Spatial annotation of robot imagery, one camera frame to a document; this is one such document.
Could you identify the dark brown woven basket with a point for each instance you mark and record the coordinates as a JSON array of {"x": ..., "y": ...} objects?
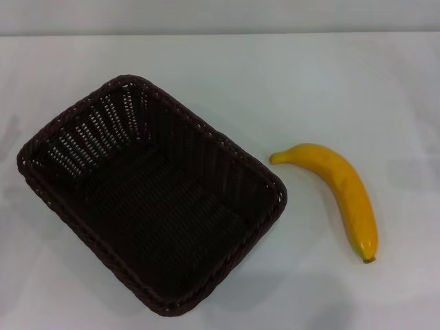
[{"x": 151, "y": 206}]

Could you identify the yellow plastic banana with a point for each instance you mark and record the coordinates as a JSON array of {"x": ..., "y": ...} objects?
[{"x": 347, "y": 185}]

